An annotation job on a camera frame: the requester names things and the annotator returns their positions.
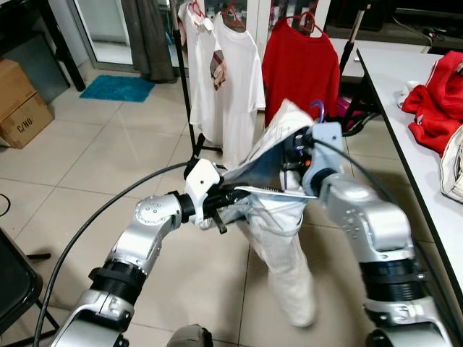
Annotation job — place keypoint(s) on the beige trousers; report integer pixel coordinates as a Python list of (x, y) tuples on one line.
[(278, 246)]

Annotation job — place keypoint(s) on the red jacket white striped trim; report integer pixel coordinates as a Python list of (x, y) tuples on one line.
[(434, 108)]

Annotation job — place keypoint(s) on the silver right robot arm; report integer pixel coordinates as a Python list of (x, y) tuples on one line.
[(362, 224)]

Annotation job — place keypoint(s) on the pink object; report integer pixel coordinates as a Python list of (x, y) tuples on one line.
[(347, 112)]

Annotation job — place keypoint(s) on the plain white T-shirt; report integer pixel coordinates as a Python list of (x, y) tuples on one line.
[(242, 94)]

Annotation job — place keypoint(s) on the red T-shirt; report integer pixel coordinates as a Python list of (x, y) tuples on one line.
[(300, 72)]

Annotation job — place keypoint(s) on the white shirt with printed patch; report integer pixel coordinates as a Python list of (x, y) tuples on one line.
[(202, 87)]

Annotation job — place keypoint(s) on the black metal clothes rack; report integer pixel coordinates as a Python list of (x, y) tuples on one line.
[(349, 54)]

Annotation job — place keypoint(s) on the grey robot leg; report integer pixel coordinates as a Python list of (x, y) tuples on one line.
[(189, 337)]

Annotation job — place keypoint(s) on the white glass door cabinet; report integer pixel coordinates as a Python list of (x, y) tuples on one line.
[(327, 11)]

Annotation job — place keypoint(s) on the blue floor mat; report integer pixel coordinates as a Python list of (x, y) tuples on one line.
[(117, 88)]

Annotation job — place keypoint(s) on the white jeans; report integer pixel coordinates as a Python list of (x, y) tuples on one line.
[(454, 166)]

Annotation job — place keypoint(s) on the grey curtain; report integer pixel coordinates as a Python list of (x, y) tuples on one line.
[(148, 40)]

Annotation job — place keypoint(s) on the small printed cardboard box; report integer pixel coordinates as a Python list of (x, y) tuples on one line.
[(25, 126)]

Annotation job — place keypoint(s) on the white framed glass door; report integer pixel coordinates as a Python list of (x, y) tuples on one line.
[(105, 29)]

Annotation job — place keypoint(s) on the black chair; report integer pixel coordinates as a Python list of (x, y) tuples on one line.
[(14, 282)]

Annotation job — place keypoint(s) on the black shelf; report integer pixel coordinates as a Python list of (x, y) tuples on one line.
[(60, 43)]

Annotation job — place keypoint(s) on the grey panel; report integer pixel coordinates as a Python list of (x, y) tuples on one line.
[(29, 54)]

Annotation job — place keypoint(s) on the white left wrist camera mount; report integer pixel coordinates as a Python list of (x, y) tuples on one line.
[(202, 179)]

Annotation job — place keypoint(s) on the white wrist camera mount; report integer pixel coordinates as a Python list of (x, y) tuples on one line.
[(202, 179), (325, 152)]

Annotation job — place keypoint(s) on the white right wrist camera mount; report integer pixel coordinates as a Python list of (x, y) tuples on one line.
[(325, 152)]

